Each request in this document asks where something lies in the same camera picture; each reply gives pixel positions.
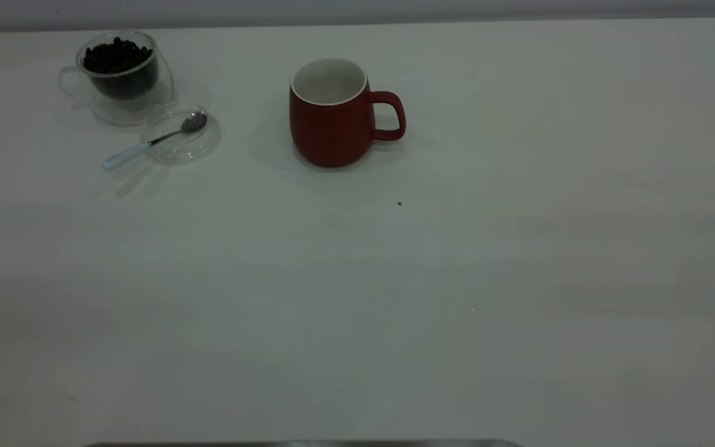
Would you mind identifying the red ceramic mug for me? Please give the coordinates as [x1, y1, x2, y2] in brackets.
[289, 58, 407, 168]

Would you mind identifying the metal spoon with white handle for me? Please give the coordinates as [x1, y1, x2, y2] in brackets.
[102, 111, 209, 171]

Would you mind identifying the round clear glass lid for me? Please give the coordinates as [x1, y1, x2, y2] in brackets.
[142, 104, 222, 166]

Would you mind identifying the clear glass cup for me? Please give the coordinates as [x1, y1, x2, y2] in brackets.
[58, 30, 174, 126]

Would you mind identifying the dark coffee beans pile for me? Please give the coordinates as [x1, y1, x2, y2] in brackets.
[83, 37, 160, 100]

